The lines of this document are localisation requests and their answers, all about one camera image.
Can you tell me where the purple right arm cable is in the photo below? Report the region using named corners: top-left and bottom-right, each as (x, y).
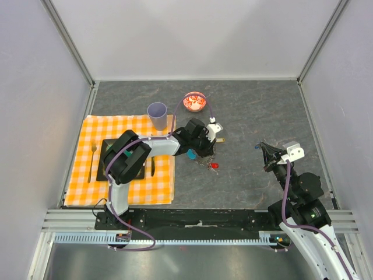
top-left (273, 159), bottom-right (359, 280)

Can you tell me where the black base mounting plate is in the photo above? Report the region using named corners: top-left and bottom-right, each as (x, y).
top-left (94, 208), bottom-right (280, 233)

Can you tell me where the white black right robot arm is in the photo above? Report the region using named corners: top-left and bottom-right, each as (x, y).
top-left (261, 143), bottom-right (358, 279)

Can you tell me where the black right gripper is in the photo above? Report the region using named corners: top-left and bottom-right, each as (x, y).
top-left (259, 141), bottom-right (297, 200)

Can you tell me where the orange checkered cloth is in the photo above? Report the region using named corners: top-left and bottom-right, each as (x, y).
top-left (63, 115), bottom-right (175, 207)

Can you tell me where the red patterned ceramic bowl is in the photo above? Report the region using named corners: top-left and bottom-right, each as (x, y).
top-left (183, 92), bottom-right (206, 112)

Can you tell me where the aluminium corner frame post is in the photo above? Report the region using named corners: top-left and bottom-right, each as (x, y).
top-left (297, 0), bottom-right (350, 86)

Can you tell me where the black handled knife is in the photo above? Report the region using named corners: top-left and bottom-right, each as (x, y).
top-left (151, 157), bottom-right (156, 177)

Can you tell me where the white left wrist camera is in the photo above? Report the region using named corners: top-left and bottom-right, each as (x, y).
top-left (206, 117), bottom-right (223, 142)

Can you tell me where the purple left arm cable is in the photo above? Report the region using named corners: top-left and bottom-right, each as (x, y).
top-left (104, 93), bottom-right (213, 251)

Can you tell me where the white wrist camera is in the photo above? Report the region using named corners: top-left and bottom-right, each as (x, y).
top-left (206, 117), bottom-right (223, 142)
top-left (281, 141), bottom-right (305, 164)

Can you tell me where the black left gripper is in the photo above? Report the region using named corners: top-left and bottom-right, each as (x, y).
top-left (190, 130), bottom-right (217, 159)

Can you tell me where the blue keyring handle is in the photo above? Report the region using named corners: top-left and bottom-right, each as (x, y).
top-left (186, 149), bottom-right (197, 160)

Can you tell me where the grey cable duct rail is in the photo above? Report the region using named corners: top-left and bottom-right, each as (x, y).
top-left (54, 232), bottom-right (290, 246)

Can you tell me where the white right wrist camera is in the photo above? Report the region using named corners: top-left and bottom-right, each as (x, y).
top-left (281, 141), bottom-right (305, 164)

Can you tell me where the lilac plastic cup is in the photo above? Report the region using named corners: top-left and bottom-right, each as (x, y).
top-left (147, 102), bottom-right (167, 131)

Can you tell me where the black teal square plate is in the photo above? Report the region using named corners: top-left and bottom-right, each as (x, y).
top-left (96, 138), bottom-right (146, 181)

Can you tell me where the left aluminium frame post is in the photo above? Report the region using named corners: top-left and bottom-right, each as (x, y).
top-left (41, 0), bottom-right (96, 88)

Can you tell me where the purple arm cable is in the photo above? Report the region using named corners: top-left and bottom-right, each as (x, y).
top-left (273, 159), bottom-right (359, 280)
top-left (104, 93), bottom-right (213, 251)

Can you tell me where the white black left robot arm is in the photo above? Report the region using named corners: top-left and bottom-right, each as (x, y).
top-left (102, 118), bottom-right (223, 229)

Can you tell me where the silver fork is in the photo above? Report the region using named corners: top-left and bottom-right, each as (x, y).
top-left (87, 140), bottom-right (97, 183)

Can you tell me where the metal chain keyring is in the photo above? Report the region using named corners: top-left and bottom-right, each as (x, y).
top-left (195, 155), bottom-right (215, 168)

